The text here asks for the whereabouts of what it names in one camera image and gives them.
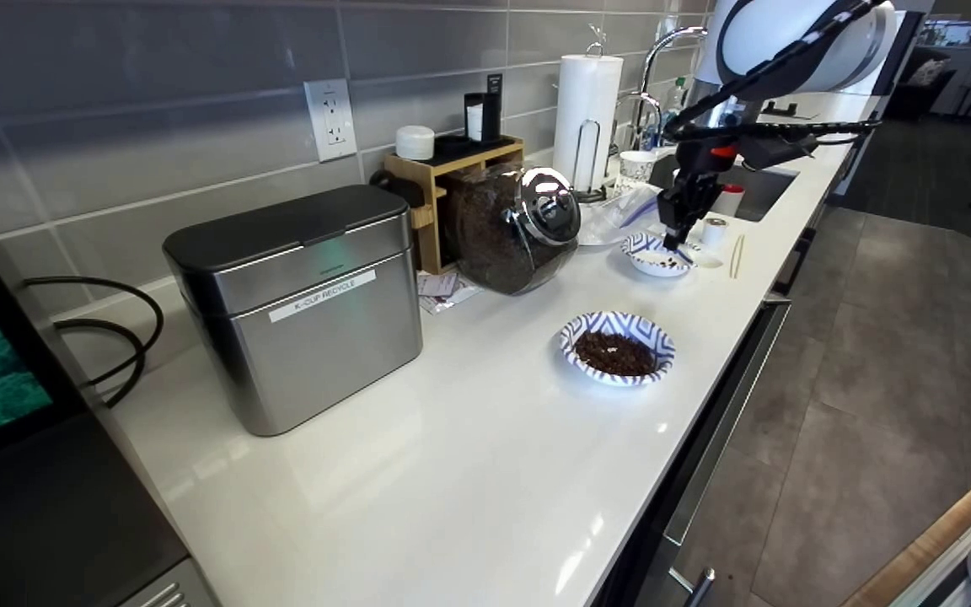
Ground glass coffee bean jar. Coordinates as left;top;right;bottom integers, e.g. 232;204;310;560
443;158;588;299

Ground tall black box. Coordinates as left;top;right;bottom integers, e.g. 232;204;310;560
484;71;505;144

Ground small white round jar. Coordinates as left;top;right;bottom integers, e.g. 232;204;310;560
395;121;437;165

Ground blue patterned bowl many beans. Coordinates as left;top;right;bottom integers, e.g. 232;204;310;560
554;312;682;392

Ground white wall power outlet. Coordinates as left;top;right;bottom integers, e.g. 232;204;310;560
300;77;361;165

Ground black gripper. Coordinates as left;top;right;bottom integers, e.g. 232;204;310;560
658;132;742;255

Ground wooden board edge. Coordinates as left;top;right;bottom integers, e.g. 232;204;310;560
844;443;971;607

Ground large coffee bean heap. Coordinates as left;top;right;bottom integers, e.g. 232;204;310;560
576;331;666;382

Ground black box with white label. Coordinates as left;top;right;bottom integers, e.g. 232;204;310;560
463;90;490;144

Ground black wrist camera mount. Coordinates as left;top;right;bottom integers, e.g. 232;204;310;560
717;114;878;172

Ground blue patterned bowl few beans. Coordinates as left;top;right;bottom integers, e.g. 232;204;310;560
622;230;700;284

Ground plain white cup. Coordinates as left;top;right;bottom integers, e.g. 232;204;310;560
617;148;662;189

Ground dark kitchen sink basin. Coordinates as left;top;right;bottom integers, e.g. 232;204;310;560
733;165;798;225

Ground black power cable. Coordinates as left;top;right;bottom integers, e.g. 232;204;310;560
17;275;169;411

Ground clear plastic bag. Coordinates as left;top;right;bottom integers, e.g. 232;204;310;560
576;180;669;251

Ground small red lid cup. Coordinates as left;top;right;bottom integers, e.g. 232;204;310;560
717;180;750;219

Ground short metal cabinet handle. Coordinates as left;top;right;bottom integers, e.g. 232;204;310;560
666;564;722;607

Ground white paper towel roll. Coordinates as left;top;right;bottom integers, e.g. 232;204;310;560
550;51;627;197

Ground stainless steel countertop bin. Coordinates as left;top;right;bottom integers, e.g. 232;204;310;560
162;181;430;440

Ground wooden countertop organizer shelf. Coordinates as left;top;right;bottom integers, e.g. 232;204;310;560
380;137;530;277

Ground chrome kitchen faucet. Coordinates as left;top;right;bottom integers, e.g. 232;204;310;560
632;24;717;152

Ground long metal cabinet handle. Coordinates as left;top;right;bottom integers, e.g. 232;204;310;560
662;299;796;549

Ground dark grey appliance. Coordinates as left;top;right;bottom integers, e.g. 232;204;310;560
0;411;223;607

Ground metal paper towel holder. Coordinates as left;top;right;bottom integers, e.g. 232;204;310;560
567;20;614;205

